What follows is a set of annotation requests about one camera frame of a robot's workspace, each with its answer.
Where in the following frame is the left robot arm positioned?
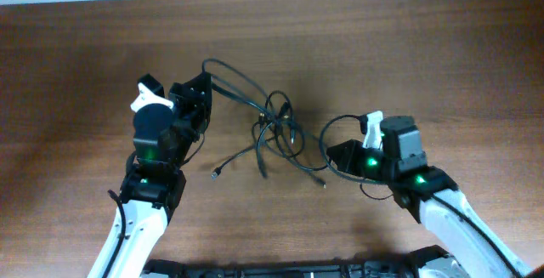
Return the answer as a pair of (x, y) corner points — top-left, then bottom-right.
(89, 71), (212, 277)

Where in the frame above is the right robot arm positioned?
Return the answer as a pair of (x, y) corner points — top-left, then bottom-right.
(319, 111), (541, 277)

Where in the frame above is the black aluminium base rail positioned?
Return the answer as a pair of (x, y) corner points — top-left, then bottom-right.
(141, 246), (468, 278)

